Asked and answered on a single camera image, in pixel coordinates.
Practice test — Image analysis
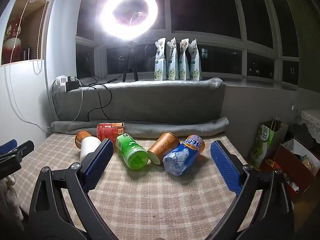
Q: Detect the green tea bottle cup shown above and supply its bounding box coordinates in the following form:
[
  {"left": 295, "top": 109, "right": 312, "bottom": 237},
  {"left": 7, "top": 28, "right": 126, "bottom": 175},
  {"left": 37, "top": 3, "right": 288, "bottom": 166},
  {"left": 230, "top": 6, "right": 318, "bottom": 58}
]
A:
[{"left": 116, "top": 133, "right": 149, "bottom": 170}]

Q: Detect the orange paper cup left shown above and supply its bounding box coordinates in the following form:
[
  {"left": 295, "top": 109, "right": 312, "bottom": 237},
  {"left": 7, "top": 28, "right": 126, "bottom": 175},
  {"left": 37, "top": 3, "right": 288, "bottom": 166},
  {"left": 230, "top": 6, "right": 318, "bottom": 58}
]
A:
[{"left": 75, "top": 130, "right": 92, "bottom": 149}]

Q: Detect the orange paper cup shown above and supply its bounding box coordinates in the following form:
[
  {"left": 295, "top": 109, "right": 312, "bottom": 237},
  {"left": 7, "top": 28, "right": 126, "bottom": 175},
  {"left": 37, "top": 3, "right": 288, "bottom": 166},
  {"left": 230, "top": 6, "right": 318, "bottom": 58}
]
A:
[
  {"left": 75, "top": 130, "right": 92, "bottom": 149},
  {"left": 148, "top": 132, "right": 180, "bottom": 165}
]

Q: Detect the white plastic cup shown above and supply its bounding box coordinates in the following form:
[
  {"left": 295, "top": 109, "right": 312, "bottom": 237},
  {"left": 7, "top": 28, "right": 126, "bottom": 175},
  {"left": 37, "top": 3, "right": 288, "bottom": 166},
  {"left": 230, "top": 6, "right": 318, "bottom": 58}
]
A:
[{"left": 80, "top": 137, "right": 101, "bottom": 162}]

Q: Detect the blue bottle cup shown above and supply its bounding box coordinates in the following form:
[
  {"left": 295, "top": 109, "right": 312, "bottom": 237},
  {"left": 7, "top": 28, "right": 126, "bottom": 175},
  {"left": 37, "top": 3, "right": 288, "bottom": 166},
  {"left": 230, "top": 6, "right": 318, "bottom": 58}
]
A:
[{"left": 163, "top": 135, "right": 205, "bottom": 176}]

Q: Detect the orange paper cup right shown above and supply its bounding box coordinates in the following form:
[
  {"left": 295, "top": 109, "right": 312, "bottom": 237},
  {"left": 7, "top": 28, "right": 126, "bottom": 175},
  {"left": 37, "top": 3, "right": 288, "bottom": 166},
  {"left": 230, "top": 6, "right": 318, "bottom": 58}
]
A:
[{"left": 148, "top": 132, "right": 180, "bottom": 165}]

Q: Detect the red cardboard box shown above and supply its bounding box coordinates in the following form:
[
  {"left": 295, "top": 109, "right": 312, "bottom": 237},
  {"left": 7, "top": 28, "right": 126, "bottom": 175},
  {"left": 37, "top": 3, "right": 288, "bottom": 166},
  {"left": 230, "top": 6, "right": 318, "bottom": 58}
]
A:
[{"left": 260, "top": 139, "right": 319, "bottom": 199}]

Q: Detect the green paper shopping bag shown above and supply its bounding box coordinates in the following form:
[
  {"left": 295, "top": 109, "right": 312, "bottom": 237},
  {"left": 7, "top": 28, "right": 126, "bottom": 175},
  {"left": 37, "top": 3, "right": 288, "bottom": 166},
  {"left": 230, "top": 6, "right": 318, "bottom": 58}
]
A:
[{"left": 249, "top": 118, "right": 289, "bottom": 169}]

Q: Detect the white power strip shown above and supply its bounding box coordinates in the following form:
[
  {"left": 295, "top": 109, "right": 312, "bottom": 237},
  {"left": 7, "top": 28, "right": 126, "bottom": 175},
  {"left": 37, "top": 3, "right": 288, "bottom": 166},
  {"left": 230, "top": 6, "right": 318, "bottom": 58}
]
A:
[{"left": 55, "top": 75, "right": 75, "bottom": 93}]

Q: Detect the black charger adapter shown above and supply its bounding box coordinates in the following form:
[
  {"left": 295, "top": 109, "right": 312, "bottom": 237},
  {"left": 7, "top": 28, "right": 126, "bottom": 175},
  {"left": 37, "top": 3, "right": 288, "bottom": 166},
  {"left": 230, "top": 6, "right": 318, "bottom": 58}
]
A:
[{"left": 65, "top": 81, "right": 80, "bottom": 92}]

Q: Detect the plaid beige tablecloth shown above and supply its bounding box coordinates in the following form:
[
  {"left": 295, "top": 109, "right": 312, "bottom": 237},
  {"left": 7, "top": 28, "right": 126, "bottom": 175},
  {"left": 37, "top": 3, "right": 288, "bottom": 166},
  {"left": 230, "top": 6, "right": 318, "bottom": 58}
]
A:
[{"left": 14, "top": 133, "right": 247, "bottom": 239}]

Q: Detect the white lace cloth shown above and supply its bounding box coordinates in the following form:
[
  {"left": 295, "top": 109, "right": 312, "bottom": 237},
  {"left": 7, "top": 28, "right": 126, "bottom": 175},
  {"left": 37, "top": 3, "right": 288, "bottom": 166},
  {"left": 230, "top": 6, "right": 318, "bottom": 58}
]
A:
[{"left": 296, "top": 106, "right": 320, "bottom": 144}]

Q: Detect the red white vase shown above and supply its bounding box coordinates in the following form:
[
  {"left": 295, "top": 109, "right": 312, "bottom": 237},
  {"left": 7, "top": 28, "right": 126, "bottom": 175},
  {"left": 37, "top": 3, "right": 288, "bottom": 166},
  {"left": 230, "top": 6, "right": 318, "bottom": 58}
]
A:
[{"left": 2, "top": 17, "right": 24, "bottom": 64}]

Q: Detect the black tripod stand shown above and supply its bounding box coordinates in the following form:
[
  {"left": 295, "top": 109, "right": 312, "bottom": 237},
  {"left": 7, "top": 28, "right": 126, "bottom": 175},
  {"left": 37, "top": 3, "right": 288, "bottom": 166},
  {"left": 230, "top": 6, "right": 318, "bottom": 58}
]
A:
[{"left": 123, "top": 41, "right": 139, "bottom": 82}]

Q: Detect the grey blanket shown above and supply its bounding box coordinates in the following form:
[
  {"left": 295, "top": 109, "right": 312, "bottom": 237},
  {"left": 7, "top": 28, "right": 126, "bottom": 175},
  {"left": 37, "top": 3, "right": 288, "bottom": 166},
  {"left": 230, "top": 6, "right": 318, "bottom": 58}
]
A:
[{"left": 52, "top": 78, "right": 229, "bottom": 138}]

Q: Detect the snack pouch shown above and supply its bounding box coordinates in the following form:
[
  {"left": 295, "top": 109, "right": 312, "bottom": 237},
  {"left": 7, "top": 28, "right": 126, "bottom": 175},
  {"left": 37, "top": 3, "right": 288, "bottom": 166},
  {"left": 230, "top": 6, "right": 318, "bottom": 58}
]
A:
[
  {"left": 188, "top": 39, "right": 202, "bottom": 81},
  {"left": 167, "top": 38, "right": 178, "bottom": 80},
  {"left": 155, "top": 38, "right": 167, "bottom": 81},
  {"left": 178, "top": 38, "right": 190, "bottom": 80}
]

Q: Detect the white cable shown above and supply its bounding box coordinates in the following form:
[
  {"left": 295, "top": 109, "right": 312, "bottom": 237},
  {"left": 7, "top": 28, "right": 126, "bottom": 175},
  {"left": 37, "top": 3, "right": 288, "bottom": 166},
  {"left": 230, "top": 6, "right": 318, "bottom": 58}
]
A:
[{"left": 4, "top": 0, "right": 84, "bottom": 129}]

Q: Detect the black power cable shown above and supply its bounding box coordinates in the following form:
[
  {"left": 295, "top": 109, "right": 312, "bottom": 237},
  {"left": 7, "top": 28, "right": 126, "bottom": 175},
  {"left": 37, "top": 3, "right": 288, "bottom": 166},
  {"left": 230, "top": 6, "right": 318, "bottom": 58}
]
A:
[{"left": 75, "top": 76, "right": 118, "bottom": 122}]

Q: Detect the wooden wall shelf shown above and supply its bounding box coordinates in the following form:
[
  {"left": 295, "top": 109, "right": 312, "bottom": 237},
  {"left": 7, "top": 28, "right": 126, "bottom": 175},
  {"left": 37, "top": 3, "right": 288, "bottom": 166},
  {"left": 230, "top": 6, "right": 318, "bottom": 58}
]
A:
[{"left": 1, "top": 0, "right": 51, "bottom": 65}]

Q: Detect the ring light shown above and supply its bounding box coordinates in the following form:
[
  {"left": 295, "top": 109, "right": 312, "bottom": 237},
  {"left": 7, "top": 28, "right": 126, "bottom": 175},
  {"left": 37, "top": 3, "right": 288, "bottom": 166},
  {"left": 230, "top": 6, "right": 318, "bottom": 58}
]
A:
[{"left": 99, "top": 0, "right": 158, "bottom": 41}]

